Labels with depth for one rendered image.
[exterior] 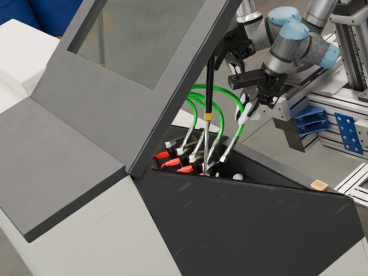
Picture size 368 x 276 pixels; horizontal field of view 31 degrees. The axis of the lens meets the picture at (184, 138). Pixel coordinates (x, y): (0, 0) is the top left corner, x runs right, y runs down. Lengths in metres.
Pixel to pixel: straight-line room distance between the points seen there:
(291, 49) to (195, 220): 0.59
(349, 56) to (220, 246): 1.03
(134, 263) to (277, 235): 0.45
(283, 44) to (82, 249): 0.84
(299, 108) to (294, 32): 0.72
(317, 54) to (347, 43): 0.52
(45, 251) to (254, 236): 0.61
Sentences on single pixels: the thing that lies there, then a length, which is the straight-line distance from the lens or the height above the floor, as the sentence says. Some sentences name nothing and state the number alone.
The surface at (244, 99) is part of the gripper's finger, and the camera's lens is 2.10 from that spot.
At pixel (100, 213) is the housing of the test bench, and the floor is 1.43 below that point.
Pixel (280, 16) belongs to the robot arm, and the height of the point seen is 1.27.
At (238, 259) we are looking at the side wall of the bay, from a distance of 1.88.
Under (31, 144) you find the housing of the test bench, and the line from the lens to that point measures 1.88.
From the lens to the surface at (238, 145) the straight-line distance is 2.49.
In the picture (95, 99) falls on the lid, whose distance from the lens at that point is 1.84.
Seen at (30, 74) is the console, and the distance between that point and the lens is 2.20.
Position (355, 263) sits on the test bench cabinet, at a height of 0.73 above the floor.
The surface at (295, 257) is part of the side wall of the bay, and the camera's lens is 2.02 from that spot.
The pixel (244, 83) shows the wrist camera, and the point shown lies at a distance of 2.01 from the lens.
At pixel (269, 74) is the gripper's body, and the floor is 1.34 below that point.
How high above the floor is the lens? 2.28
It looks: 30 degrees down
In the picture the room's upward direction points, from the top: 24 degrees counter-clockwise
